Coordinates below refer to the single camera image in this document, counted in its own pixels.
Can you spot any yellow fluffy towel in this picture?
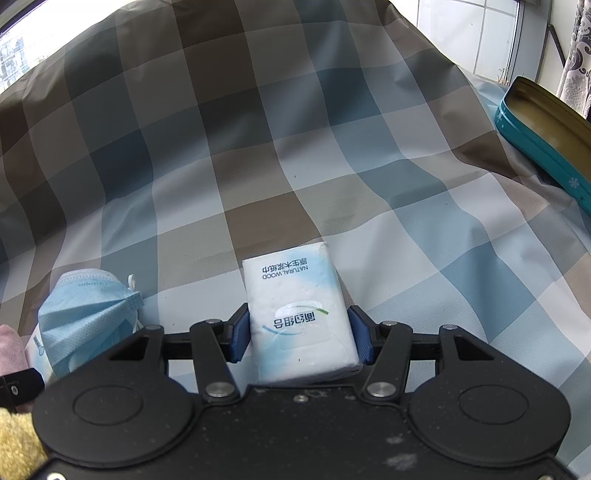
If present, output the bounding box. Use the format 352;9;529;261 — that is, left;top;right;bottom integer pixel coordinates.
0;408;47;480

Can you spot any white tissue pack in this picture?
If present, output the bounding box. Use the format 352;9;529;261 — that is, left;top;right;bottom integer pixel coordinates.
242;242;361;385

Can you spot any light blue face mask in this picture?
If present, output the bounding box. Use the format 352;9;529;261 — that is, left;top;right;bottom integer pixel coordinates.
38;268;143;378

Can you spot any pink soft cloth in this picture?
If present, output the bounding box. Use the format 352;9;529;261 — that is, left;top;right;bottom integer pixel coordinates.
0;325;29;376

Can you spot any white mask wrapper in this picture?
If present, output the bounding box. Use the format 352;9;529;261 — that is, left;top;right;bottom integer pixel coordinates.
24;326;54;384

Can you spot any checkered plaid cloth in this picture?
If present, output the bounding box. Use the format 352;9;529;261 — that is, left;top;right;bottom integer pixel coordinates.
0;0;591;416

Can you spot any teal metal tin lid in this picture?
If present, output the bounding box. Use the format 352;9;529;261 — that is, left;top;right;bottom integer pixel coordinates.
495;77;591;211

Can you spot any grey patterned curtain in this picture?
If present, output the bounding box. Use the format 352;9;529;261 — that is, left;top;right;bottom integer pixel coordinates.
557;0;591;121

